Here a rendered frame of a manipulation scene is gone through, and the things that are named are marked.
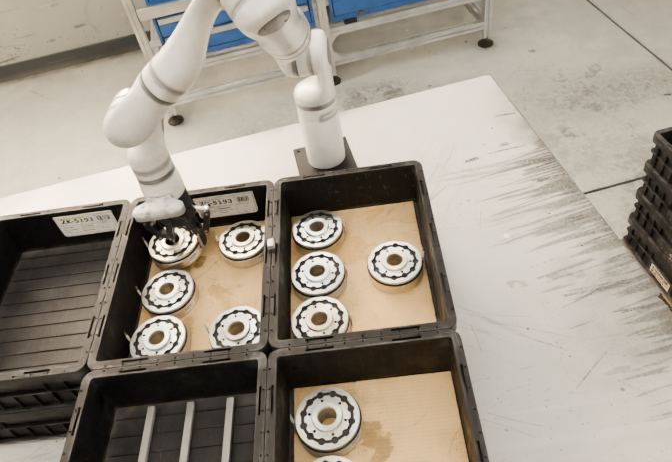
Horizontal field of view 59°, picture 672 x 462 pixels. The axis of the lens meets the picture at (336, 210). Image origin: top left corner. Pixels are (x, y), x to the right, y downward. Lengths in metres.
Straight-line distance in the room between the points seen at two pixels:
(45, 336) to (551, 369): 0.95
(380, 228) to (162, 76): 0.54
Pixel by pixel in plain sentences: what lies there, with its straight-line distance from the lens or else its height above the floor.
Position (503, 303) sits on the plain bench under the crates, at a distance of 1.27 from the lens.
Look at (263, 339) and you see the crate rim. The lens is 0.98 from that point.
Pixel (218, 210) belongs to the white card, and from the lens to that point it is 1.28.
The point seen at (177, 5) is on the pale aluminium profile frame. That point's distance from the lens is 2.85.
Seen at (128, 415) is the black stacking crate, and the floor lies 0.83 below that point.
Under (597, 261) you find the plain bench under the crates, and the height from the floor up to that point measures 0.70.
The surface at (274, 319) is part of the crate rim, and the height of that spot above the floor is 0.93.
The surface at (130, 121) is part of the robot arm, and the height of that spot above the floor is 1.21.
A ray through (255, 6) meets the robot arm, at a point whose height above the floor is 1.38.
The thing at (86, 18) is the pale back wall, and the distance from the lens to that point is 3.89.
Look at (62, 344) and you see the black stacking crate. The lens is 1.27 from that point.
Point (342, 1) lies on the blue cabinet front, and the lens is 2.98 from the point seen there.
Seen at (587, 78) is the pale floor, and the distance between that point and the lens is 3.13.
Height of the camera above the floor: 1.73
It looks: 45 degrees down
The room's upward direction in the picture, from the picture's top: 11 degrees counter-clockwise
